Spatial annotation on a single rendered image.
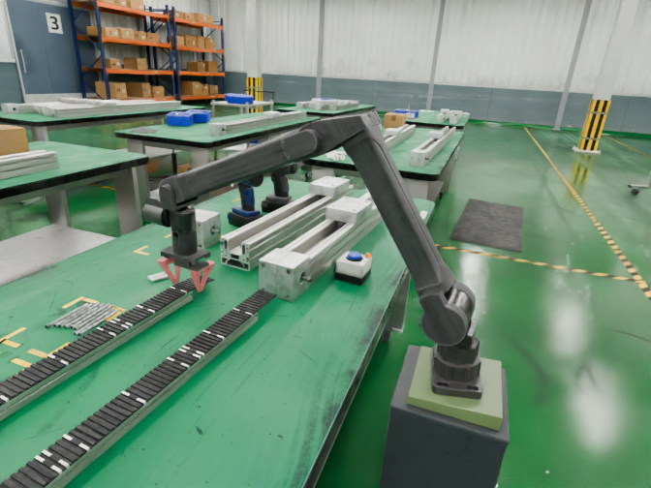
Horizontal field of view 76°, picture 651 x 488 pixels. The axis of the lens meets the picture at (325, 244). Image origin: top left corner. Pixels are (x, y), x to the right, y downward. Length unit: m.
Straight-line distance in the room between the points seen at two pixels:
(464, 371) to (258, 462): 0.38
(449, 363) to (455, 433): 0.11
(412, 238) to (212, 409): 0.44
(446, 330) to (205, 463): 0.43
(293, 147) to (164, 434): 0.51
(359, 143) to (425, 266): 0.23
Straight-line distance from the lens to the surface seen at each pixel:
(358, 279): 1.14
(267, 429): 0.74
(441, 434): 0.82
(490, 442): 0.81
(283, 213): 1.46
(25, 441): 0.83
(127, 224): 3.01
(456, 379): 0.81
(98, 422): 0.76
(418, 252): 0.72
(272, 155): 0.79
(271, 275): 1.05
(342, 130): 0.70
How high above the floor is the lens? 1.32
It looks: 22 degrees down
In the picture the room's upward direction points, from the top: 3 degrees clockwise
